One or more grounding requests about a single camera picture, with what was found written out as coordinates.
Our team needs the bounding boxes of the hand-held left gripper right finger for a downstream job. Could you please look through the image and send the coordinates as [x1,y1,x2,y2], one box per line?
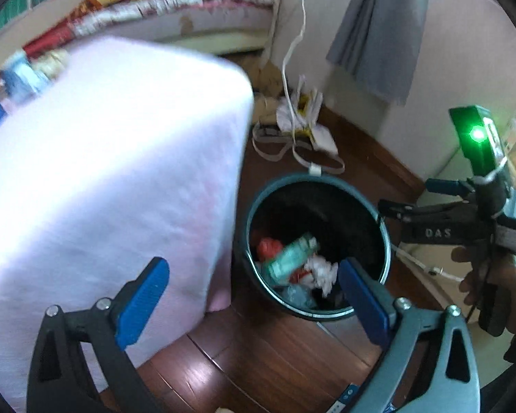
[337,258,482,413]

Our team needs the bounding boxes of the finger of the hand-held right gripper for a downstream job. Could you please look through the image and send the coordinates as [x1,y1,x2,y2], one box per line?
[377,199,476,224]
[426,178,478,199]

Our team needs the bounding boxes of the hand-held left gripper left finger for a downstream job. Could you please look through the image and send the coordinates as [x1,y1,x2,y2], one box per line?
[26,257,170,413]

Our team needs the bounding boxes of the white tissue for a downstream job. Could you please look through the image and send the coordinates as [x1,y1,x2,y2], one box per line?
[303,255,340,297]

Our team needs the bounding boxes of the clear plastic bag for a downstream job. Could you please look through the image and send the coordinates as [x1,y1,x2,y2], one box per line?
[279,284,316,310]

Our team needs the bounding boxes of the black trash bucket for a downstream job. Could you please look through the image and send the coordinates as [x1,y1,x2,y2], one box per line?
[243,173,392,321]

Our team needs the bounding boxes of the green plastic bottle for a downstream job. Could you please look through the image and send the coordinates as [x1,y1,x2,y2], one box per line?
[262,232,321,280]

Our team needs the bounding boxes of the red plastic bag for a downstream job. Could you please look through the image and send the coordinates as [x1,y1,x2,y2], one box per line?
[257,236,284,263]

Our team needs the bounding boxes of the cream paper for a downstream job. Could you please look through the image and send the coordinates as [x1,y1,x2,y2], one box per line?
[34,49,69,74]

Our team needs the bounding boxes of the person's right hand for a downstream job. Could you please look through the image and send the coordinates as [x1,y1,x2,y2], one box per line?
[451,244,516,338]

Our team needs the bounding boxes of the white router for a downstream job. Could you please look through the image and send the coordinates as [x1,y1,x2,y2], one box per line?
[277,75,340,156]

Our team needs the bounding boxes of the grey patterned curtain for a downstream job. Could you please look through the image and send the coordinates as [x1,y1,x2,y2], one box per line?
[326,0,431,106]

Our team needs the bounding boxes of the cardboard box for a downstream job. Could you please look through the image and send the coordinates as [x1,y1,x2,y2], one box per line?
[251,58,284,125]

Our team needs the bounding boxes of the bed with floral bedding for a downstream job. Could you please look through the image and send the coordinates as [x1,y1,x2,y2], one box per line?
[23,0,273,52]

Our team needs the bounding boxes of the thin white cable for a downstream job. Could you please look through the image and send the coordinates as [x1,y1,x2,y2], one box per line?
[389,243,463,285]

